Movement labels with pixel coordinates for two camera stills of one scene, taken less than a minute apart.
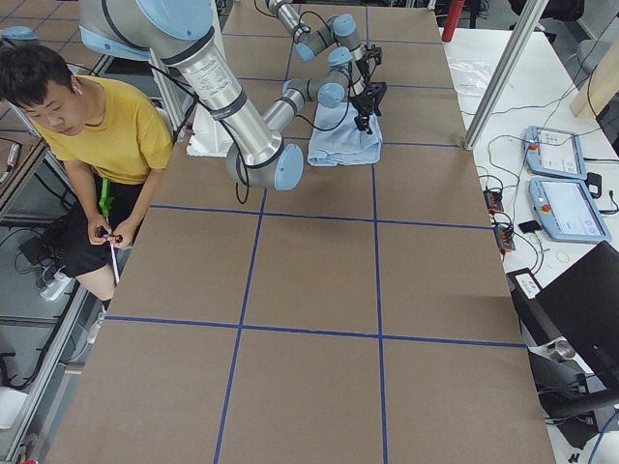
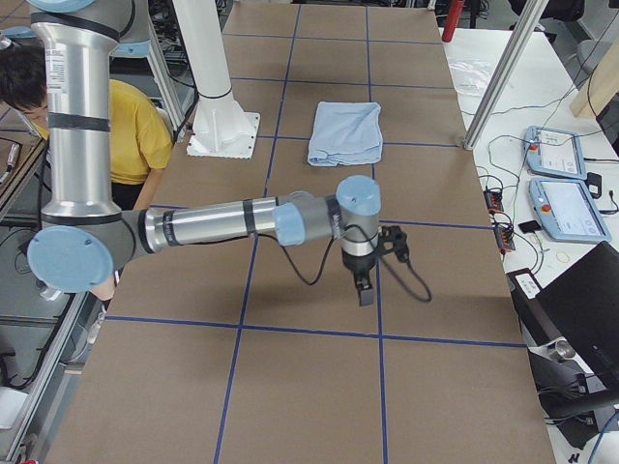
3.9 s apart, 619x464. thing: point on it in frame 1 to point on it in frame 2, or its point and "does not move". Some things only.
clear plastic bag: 470,75 does not move
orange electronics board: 494,202 does not move
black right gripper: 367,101 to 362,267
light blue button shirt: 346,145 does not move
